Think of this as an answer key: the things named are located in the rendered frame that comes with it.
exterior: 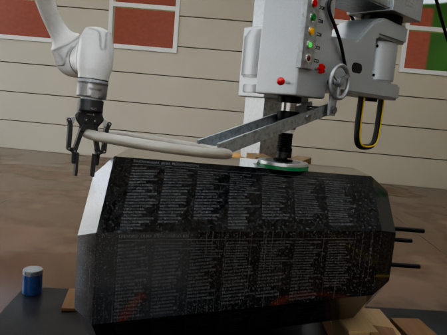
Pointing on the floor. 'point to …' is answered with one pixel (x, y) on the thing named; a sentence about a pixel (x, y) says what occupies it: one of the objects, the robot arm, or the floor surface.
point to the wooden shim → (69, 301)
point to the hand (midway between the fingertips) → (84, 165)
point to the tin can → (32, 280)
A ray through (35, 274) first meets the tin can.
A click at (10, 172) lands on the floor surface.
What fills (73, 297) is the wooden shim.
